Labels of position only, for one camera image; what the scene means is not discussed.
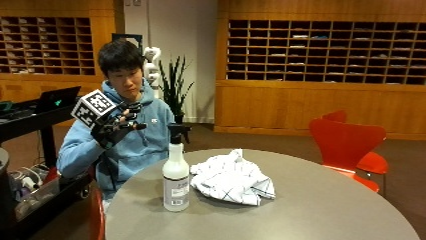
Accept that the the person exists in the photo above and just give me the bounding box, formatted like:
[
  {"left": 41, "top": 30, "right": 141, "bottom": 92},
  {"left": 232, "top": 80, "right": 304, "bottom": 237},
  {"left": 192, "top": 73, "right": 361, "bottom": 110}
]
[{"left": 56, "top": 39, "right": 177, "bottom": 205}]

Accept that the white cube of black markers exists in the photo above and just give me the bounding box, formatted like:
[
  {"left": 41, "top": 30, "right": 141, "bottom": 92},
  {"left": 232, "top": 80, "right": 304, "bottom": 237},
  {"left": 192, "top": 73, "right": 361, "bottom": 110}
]
[{"left": 69, "top": 88, "right": 120, "bottom": 130}]

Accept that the green spiky potted plant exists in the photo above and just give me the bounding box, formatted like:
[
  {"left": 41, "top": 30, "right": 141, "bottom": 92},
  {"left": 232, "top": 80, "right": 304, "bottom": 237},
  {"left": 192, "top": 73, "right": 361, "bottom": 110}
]
[{"left": 157, "top": 55, "right": 196, "bottom": 125}]

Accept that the clear spray bottle black nozzle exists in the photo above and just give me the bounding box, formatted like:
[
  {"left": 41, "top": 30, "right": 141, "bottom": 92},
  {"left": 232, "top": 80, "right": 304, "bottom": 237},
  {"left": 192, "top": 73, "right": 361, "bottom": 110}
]
[{"left": 161, "top": 123, "right": 193, "bottom": 213}]

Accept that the black laptop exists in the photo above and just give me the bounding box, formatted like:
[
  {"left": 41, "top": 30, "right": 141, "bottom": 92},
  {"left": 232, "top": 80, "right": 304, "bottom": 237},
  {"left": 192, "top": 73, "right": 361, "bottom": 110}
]
[{"left": 33, "top": 85, "right": 83, "bottom": 115}]

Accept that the black cart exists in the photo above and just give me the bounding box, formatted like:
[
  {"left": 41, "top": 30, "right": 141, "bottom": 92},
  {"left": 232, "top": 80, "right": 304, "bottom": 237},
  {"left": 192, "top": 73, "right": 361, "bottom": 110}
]
[{"left": 0, "top": 98, "right": 97, "bottom": 240}]

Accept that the dark framed board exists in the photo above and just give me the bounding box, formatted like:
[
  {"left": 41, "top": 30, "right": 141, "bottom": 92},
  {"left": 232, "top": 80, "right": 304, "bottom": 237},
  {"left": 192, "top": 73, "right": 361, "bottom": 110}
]
[{"left": 111, "top": 32, "right": 145, "bottom": 55}]

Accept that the red chair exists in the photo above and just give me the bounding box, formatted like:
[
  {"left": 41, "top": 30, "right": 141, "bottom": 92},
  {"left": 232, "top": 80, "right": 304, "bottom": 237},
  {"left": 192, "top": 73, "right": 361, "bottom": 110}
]
[
  {"left": 85, "top": 165, "right": 108, "bottom": 240},
  {"left": 321, "top": 110, "right": 390, "bottom": 176},
  {"left": 308, "top": 117, "right": 389, "bottom": 194}
]

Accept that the white checked cloth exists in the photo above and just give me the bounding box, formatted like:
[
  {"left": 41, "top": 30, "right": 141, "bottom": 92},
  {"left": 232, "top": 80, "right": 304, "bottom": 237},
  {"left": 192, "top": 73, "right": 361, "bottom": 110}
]
[{"left": 189, "top": 148, "right": 277, "bottom": 207}]

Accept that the wide wooden pigeonhole shelf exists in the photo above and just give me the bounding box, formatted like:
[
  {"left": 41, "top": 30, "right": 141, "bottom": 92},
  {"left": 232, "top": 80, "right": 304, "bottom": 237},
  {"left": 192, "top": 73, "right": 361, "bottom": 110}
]
[{"left": 225, "top": 18, "right": 426, "bottom": 86}]

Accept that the clear bin with cables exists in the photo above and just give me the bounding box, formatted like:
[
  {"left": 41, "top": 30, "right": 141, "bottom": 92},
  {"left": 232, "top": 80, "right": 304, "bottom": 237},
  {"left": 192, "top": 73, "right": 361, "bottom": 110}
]
[{"left": 7, "top": 162, "right": 63, "bottom": 219}]

